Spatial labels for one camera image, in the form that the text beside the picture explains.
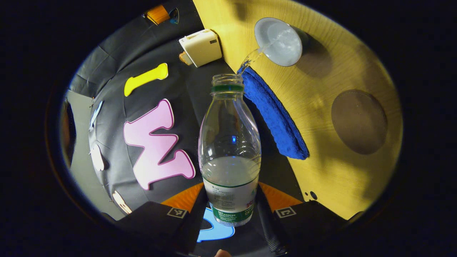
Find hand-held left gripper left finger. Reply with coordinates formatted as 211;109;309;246
117;182;210;255

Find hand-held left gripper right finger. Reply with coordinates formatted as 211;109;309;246
256;182;347;256

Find clear plastic water bottle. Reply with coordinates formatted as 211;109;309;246
198;73;262;228

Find white teacup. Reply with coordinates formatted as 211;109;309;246
254;17;310;67

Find round brown coaster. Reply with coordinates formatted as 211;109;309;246
331;89;388;155

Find white toaster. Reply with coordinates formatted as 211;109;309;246
178;29;223;68

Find black backdrop cloth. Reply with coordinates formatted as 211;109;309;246
67;1;308;256

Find blue folded towel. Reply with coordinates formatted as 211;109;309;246
239;65;310;160

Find dark brown fixture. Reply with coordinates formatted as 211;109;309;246
61;100;77;168

